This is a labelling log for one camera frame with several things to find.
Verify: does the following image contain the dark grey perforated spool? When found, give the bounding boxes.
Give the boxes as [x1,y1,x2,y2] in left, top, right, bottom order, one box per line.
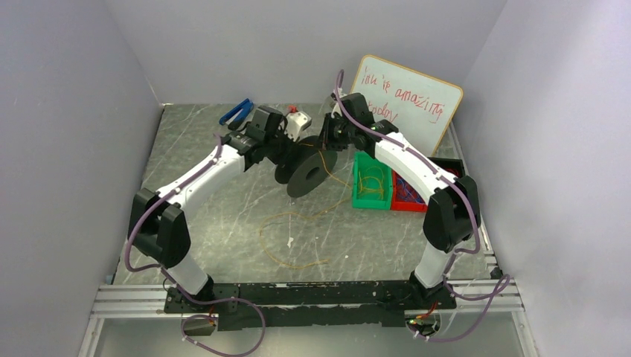
[275,135,338,199]

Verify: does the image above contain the long yellow cable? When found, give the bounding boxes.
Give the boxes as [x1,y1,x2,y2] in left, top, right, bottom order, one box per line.
[259,143,353,270]

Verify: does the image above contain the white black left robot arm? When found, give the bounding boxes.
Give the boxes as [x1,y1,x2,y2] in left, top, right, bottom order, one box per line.
[123,106,312,312]

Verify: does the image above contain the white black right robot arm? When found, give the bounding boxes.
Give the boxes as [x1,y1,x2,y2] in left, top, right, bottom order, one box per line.
[318,93,481,304]

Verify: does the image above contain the blue and black stapler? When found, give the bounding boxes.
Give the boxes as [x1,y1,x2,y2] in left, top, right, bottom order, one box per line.
[218,98,254,131]

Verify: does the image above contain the green plastic bin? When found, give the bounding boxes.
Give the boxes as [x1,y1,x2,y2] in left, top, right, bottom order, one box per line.
[351,152,392,210]

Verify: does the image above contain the yellow framed whiteboard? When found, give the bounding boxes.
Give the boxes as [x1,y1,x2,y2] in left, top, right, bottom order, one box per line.
[350,54,464,156]

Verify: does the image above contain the red plastic bin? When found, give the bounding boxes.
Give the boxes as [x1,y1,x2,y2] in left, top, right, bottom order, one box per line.
[391,171,428,213]

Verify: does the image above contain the black plastic bin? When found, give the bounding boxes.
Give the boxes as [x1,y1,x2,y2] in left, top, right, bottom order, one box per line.
[429,157,466,181]

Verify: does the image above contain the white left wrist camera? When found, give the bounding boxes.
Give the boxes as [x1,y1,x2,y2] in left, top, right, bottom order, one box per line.
[284,106,312,142]

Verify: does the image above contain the yellow cables in bin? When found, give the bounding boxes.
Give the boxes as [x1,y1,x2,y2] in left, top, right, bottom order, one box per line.
[356,164,391,201]

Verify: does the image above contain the blue cables in bin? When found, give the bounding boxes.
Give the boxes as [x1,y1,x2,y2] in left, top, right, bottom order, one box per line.
[394,177,425,204]

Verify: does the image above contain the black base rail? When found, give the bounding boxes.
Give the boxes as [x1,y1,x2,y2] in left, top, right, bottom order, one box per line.
[164,280,457,331]

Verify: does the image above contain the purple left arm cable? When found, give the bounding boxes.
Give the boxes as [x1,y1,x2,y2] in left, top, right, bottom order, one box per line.
[123,132,267,357]

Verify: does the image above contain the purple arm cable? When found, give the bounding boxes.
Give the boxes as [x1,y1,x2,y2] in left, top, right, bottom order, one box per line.
[123,132,267,357]
[333,68,513,344]

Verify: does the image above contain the aluminium frame rail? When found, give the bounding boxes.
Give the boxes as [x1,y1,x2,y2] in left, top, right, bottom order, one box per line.
[91,285,167,318]

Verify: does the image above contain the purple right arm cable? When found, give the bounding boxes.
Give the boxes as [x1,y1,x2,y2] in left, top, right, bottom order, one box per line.
[333,68,513,344]

